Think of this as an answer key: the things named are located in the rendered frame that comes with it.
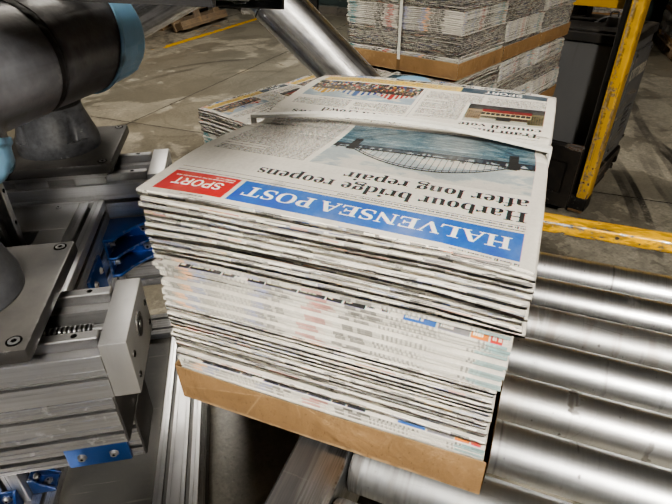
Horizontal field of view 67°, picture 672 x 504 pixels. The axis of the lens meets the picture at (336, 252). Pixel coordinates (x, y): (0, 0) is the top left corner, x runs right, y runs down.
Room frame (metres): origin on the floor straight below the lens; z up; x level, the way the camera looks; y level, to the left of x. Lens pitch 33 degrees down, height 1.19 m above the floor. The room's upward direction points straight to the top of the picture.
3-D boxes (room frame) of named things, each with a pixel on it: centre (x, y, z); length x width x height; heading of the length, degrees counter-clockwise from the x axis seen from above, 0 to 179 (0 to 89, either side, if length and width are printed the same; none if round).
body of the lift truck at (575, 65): (2.69, -1.15, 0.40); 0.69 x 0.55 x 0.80; 50
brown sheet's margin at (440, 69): (1.61, -0.27, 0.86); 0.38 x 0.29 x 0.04; 51
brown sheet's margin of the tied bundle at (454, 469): (0.36, -0.01, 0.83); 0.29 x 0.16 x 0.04; 68
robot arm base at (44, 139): (0.96, 0.55, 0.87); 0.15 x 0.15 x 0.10
